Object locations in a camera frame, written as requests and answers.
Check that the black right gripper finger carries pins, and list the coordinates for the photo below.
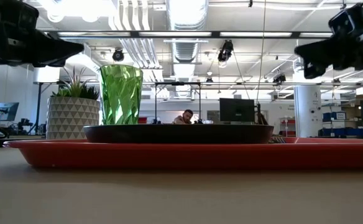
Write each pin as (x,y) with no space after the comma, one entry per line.
(316,51)
(312,70)

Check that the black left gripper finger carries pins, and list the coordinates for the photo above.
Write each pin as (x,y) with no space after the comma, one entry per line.
(49,63)
(57,48)

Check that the faceted translucent plastic cup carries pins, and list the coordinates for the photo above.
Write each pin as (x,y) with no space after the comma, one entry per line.
(121,96)

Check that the bluish metal fork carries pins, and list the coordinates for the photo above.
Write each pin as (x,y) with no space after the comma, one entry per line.
(278,140)

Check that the dark round plate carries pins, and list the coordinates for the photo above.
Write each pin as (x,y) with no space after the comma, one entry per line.
(178,133)

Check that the red plastic tray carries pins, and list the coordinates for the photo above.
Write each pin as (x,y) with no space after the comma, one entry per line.
(184,155)

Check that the black ceiling spotlight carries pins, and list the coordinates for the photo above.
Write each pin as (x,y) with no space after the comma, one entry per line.
(279,78)
(225,49)
(118,55)

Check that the white round column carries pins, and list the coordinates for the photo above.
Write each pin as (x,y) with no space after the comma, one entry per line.
(307,112)

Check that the blue storage bins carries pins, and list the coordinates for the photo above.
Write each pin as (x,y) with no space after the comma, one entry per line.
(333,116)

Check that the succulent in white patterned pot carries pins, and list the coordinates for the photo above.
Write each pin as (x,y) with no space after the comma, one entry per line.
(72,121)

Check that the small tilted grey monitor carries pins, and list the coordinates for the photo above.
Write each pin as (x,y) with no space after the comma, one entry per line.
(7,111)

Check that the black background monitor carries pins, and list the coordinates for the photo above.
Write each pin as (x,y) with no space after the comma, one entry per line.
(237,109)

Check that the person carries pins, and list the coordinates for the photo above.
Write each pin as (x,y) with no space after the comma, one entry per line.
(184,117)

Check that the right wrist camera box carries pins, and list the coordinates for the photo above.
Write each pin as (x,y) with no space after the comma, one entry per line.
(341,21)

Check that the thin black gantry frame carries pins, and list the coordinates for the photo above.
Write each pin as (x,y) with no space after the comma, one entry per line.
(177,83)

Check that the silver ceiling duct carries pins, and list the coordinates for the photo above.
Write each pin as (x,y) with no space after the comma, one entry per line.
(186,18)

